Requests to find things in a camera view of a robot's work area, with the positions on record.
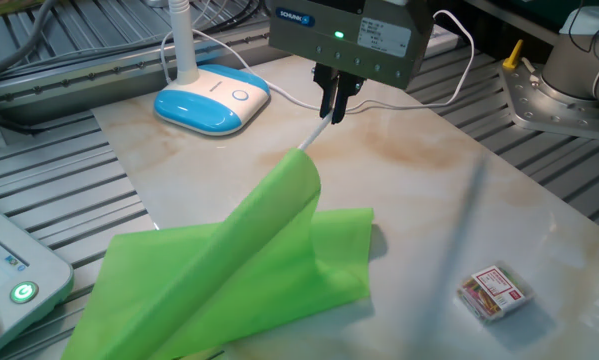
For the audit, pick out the grey teach pendant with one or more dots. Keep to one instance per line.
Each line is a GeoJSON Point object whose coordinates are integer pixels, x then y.
{"type": "Point", "coordinates": [9, 260]}

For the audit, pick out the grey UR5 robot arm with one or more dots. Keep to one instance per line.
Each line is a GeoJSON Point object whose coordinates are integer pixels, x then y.
{"type": "Point", "coordinates": [574, 65]}

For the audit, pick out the blue and white lamp base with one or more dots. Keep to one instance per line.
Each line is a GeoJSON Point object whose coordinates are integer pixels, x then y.
{"type": "Point", "coordinates": [199, 107]}

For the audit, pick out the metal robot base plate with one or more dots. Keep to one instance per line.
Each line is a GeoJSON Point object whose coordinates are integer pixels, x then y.
{"type": "Point", "coordinates": [529, 105]}

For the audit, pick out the yellow plastic hook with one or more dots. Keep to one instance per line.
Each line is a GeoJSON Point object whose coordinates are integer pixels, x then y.
{"type": "Point", "coordinates": [513, 57]}

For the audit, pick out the long aluminium table rail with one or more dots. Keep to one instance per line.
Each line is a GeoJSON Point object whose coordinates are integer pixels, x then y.
{"type": "Point", "coordinates": [79, 80]}

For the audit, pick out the green flag with white stick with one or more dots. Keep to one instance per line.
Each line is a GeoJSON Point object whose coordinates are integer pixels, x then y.
{"type": "Point", "coordinates": [204, 280]}

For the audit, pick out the white power strip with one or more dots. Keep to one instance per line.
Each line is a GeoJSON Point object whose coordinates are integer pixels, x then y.
{"type": "Point", "coordinates": [444, 42]}

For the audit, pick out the grey Schunk gripper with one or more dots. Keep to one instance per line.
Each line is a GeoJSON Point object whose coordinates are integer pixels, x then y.
{"type": "Point", "coordinates": [349, 40]}

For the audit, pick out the clear box of paper clips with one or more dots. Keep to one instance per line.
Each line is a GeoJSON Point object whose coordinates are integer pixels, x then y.
{"type": "Point", "coordinates": [491, 295]}

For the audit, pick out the glossy marble pattern board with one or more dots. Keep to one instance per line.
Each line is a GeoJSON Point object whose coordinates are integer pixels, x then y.
{"type": "Point", "coordinates": [454, 210]}

